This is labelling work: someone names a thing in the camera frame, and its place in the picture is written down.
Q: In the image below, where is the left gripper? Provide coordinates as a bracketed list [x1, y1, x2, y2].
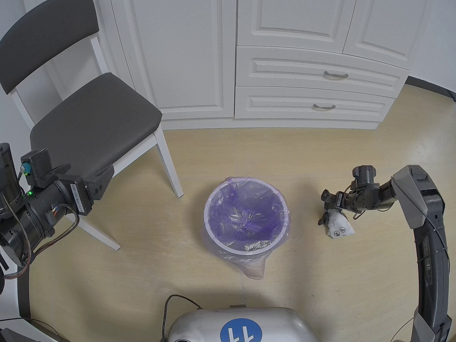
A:
[26, 164, 115, 243]

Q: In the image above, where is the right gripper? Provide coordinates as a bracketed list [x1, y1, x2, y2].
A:
[318, 189, 360, 226]

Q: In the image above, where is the white printed paper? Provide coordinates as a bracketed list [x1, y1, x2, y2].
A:
[326, 209, 356, 240]

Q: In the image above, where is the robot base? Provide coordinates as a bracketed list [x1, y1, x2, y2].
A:
[170, 306, 318, 342]

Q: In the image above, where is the white trash bin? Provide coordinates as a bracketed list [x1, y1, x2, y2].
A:
[204, 178, 288, 256]

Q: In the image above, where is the purple plastic bag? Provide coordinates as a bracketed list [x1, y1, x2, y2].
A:
[202, 177, 291, 281]

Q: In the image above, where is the dark grey white chair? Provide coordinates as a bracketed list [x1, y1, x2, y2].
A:
[0, 0, 184, 251]

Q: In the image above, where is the white wardrobe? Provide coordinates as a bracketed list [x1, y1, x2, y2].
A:
[91, 0, 432, 132]

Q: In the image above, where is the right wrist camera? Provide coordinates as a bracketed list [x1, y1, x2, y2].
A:
[352, 165, 377, 189]

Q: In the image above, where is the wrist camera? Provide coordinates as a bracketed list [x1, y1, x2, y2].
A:
[352, 165, 377, 189]
[20, 148, 72, 191]

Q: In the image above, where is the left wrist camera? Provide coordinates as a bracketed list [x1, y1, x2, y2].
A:
[20, 148, 72, 191]

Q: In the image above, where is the black cable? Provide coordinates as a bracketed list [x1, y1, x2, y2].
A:
[161, 294, 204, 342]

